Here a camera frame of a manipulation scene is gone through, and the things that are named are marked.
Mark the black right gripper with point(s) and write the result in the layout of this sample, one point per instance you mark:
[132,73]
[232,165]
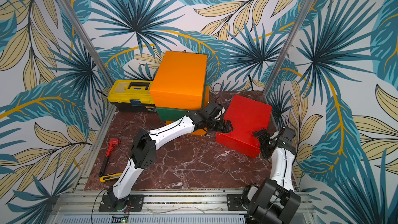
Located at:
[265,141]

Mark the yellow black plastic toolbox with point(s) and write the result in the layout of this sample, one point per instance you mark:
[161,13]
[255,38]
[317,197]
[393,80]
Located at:
[132,96]

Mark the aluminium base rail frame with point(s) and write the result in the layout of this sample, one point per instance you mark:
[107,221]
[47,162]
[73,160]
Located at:
[206,206]

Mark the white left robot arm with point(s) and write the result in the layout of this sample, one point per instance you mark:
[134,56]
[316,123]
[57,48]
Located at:
[146,143]

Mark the red pipe wrench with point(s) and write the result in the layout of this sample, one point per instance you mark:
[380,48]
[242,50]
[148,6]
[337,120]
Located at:
[110,148]

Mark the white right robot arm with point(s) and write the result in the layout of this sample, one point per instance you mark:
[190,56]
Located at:
[274,201]

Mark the small orange shoebox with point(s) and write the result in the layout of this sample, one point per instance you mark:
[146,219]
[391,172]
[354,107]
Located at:
[170,115]

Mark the red shoebox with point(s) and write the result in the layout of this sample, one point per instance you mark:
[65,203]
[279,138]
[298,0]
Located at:
[247,116]

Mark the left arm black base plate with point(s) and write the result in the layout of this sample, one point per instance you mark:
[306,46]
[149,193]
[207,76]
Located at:
[132,203]

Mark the green shoebox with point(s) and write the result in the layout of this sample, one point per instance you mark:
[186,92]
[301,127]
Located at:
[177,102]

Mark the yellow utility knife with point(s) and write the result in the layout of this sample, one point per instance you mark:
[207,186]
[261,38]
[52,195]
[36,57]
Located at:
[110,177]

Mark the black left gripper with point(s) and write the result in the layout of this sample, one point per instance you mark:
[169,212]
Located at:
[223,128]

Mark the right aluminium corner post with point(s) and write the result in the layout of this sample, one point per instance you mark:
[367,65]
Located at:
[301,15]

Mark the large orange shoebox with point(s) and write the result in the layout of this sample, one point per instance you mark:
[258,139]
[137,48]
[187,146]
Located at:
[180,81]

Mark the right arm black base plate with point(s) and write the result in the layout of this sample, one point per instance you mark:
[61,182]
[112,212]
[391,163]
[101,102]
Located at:
[235,202]

